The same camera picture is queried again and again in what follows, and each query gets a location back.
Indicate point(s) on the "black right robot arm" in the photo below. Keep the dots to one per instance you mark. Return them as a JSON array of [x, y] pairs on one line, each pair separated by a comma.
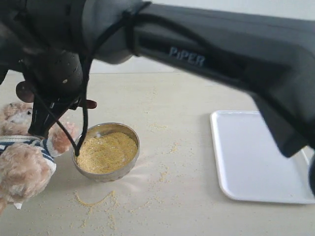
[[53, 43]]

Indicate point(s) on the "beige teddy bear striped sweater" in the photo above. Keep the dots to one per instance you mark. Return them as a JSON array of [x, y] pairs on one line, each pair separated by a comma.
[[26, 161]]

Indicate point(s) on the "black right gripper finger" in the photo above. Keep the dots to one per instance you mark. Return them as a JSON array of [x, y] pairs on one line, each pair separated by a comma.
[[74, 105], [45, 113]]

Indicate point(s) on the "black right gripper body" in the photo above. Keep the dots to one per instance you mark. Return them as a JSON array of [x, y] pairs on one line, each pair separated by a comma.
[[54, 73]]

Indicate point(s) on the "yellow millet grains in bowl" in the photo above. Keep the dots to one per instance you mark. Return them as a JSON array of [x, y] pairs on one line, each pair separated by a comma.
[[106, 154]]

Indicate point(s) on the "stainless steel bowl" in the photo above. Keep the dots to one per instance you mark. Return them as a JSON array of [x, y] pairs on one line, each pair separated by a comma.
[[104, 129]]

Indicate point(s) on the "dark red wooden spoon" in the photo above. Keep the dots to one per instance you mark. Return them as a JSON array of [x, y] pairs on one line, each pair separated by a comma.
[[25, 94]]

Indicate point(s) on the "white plastic tray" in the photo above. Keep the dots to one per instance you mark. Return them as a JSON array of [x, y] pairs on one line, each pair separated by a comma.
[[249, 165]]

